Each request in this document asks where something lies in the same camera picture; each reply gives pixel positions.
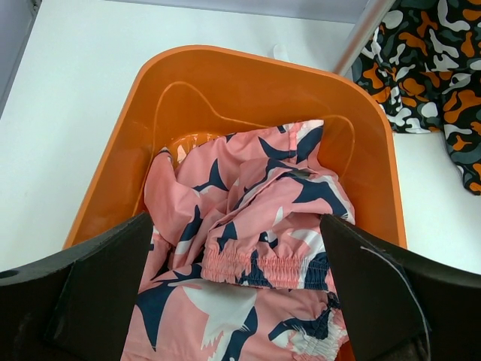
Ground orange camouflage shorts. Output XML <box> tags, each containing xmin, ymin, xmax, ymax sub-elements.
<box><xmin>352</xmin><ymin>0</ymin><xmax>480</xmax><ymax>196</ymax></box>

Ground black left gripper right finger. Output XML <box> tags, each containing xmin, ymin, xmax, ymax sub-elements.
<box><xmin>321</xmin><ymin>215</ymin><xmax>480</xmax><ymax>360</ymax></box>

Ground orange plastic basket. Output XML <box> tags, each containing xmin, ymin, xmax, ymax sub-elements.
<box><xmin>65</xmin><ymin>45</ymin><xmax>407</xmax><ymax>247</ymax></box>

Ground pink shark print shorts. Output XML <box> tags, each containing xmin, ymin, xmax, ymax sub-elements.
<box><xmin>122</xmin><ymin>120</ymin><xmax>355</xmax><ymax>360</ymax></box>

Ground silver clothes rack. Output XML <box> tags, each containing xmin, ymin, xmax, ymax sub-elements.
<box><xmin>272</xmin><ymin>0</ymin><xmax>392</xmax><ymax>76</ymax></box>

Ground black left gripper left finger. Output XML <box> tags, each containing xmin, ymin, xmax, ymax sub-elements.
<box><xmin>1</xmin><ymin>213</ymin><xmax>153</xmax><ymax>360</ymax></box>

